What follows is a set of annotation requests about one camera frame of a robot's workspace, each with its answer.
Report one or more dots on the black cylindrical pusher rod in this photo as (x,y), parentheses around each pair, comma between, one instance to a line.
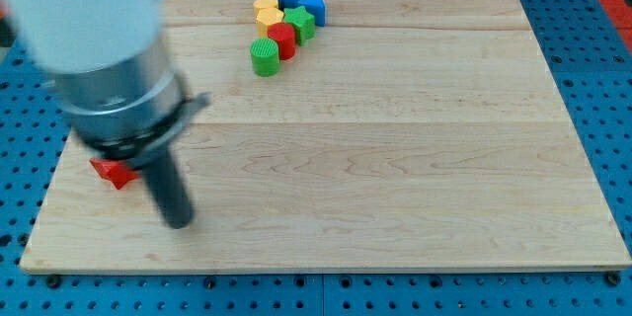
(162,178)

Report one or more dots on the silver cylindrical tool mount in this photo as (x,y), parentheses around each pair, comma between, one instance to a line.
(132,111)

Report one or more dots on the red star block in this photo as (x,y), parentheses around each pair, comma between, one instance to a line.
(116,172)

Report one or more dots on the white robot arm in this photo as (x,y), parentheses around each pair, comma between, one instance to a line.
(75,36)

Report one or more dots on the green star block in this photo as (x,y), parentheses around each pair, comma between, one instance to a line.
(303,23)

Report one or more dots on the green cylinder block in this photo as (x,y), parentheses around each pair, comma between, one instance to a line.
(265,57)

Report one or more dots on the yellow pentagon block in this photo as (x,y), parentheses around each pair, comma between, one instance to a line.
(266,18)

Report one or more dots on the red cylinder block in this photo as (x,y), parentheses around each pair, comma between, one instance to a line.
(284,36)

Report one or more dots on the yellow heart block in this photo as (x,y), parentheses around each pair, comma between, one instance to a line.
(259,5)

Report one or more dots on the blue triangle block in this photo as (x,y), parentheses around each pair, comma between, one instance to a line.
(318,9)

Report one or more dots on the light wooden board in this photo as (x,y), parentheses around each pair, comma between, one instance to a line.
(406,137)

